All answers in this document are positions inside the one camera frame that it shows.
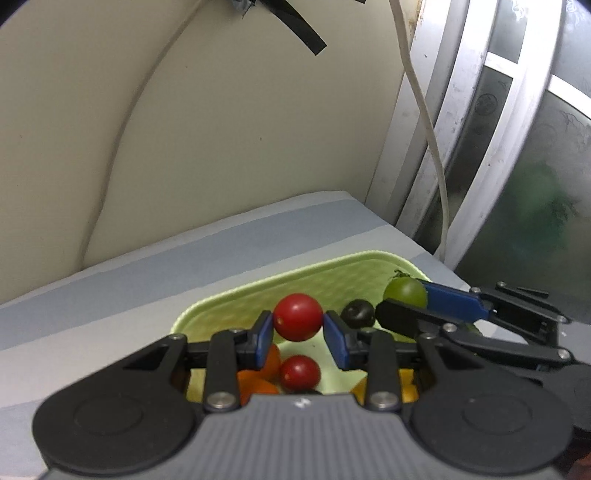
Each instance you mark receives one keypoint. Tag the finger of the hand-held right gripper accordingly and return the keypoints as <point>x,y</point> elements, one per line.
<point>452,302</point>
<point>406,318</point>

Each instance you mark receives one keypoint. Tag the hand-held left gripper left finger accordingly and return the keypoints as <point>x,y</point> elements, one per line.
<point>264,339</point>

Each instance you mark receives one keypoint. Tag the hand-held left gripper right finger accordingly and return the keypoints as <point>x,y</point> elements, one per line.
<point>336,344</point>

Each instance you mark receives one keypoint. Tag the green tomato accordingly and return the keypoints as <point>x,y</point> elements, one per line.
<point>406,290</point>

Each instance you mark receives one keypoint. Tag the dark purple plum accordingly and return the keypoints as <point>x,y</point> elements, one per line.
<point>358,313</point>

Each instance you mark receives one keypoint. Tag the red cherry tomato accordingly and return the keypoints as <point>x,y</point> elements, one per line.
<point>298,317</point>
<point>300,373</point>

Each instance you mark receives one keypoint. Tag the green plastic basket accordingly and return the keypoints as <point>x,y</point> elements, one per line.
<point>231,307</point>

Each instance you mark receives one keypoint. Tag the small mandarin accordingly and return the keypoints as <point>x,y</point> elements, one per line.
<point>273,362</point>
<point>256,386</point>

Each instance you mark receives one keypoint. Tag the large yellow orange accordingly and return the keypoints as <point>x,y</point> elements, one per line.
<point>408,388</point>

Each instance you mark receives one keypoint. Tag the striped blue white cloth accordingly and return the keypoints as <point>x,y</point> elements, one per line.
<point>138,277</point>

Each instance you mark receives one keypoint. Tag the black tape strips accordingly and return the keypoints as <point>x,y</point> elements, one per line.
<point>304,39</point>

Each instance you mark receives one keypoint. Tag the white window frame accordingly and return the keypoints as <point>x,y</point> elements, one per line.
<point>466,115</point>

